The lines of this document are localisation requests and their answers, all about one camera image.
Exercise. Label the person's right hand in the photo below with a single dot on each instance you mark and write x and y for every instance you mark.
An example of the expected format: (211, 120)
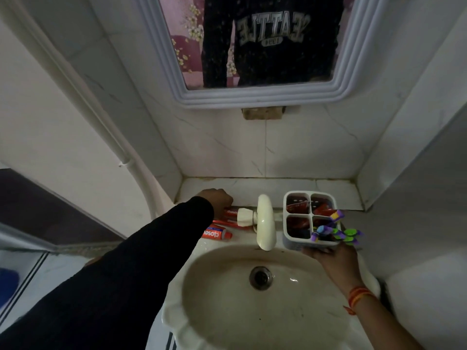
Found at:
(337, 266)

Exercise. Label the person's left hand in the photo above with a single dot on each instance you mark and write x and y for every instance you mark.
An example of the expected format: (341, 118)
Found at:
(215, 200)

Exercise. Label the person's left fingers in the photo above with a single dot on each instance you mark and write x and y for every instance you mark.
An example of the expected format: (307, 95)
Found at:
(223, 201)

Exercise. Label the person's right thumb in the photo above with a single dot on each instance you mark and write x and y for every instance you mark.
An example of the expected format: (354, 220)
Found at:
(316, 251)

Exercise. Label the white four-compartment toothbrush holder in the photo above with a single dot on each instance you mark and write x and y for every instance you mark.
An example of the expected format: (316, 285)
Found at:
(310, 215)

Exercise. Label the person's right forearm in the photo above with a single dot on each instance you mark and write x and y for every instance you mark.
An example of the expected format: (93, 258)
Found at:
(383, 324)

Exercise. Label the person's left forearm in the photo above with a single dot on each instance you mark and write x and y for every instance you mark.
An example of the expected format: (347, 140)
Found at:
(120, 280)

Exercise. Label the purple blue toothbrush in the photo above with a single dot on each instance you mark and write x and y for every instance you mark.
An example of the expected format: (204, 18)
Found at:
(323, 231)

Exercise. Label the thin red toothpaste tube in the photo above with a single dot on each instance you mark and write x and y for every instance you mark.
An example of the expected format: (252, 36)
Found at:
(230, 224)

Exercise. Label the red toothpaste tube blue band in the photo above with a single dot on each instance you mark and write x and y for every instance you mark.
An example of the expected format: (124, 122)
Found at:
(216, 234)

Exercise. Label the green purple toothbrush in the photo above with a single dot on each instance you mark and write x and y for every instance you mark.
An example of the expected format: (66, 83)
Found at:
(350, 235)

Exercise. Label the purple toothbrush with yellow tip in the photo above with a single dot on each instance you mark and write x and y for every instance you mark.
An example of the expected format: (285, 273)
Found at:
(336, 216)

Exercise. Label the red tube inside holder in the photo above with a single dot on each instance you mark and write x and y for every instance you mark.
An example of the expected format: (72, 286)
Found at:
(296, 207)
(323, 209)

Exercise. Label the white plastic tap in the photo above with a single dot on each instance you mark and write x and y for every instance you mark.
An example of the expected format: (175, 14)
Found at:
(265, 222)

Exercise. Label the metal sink drain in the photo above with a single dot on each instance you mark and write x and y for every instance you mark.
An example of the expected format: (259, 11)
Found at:
(261, 278)

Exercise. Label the brown block under mirror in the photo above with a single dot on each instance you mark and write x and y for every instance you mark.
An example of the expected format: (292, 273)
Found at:
(262, 112)

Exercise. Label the white ceramic wash basin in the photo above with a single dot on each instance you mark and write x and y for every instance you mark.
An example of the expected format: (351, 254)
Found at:
(233, 309)

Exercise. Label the dark brown door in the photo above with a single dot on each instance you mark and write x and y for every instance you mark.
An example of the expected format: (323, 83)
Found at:
(47, 211)

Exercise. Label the blue object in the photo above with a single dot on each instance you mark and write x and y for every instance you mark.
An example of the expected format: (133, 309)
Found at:
(7, 286)

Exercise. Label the white framed wall mirror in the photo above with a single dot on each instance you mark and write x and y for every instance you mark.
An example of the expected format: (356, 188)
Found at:
(255, 50)

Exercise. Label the white wall pipe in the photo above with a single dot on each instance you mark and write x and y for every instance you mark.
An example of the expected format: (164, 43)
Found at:
(91, 105)

